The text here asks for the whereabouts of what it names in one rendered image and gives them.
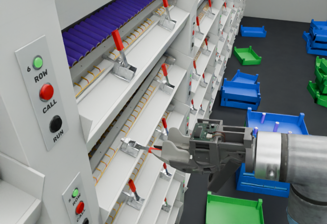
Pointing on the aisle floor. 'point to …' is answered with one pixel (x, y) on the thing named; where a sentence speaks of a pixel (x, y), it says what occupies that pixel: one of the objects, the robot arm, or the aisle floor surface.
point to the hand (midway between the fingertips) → (158, 151)
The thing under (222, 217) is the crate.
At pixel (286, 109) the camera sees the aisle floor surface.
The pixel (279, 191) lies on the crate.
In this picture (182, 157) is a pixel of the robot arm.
